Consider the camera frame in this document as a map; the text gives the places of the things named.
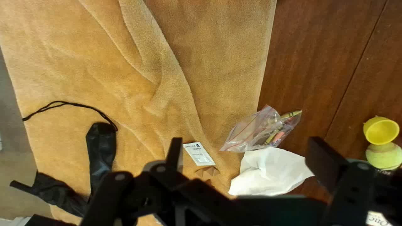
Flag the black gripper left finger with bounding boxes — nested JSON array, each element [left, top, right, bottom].
[[164, 136, 184, 173]]

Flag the white towel tag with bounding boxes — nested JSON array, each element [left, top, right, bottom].
[[182, 140, 216, 168]]

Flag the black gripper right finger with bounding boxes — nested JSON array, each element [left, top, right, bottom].
[[305, 135, 349, 194]]

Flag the thin black cord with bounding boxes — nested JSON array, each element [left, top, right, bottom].
[[21, 99, 119, 131]]

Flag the clear plastic bag of crayons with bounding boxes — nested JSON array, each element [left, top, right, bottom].
[[218, 104, 304, 153]]

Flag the white cloth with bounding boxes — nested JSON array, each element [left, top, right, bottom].
[[227, 145, 315, 198]]

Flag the green tennis ball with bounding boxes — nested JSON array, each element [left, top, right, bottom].
[[364, 141, 402, 172]]

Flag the tan towel with tag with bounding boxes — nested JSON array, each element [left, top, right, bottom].
[[0, 0, 277, 226]]

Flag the yellow plastic cup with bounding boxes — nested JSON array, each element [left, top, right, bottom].
[[361, 115, 400, 146]]

